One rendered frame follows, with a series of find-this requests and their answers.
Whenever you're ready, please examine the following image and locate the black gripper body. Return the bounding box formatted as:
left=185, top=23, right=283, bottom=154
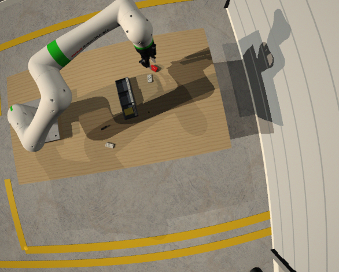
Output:
left=140, top=49, right=154, bottom=60

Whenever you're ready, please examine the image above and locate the red nine-volt battery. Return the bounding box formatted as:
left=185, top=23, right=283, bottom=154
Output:
left=151, top=65, right=158, bottom=72

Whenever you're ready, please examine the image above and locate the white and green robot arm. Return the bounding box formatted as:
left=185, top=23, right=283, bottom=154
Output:
left=8, top=0, right=154, bottom=152

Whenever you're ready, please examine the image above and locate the dark grey rack of labelled bins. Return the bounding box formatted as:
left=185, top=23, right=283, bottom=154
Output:
left=115, top=77, right=138, bottom=120

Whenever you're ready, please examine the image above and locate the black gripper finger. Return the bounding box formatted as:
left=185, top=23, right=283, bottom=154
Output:
left=150, top=44, right=156, bottom=63
left=139, top=56, right=152, bottom=69

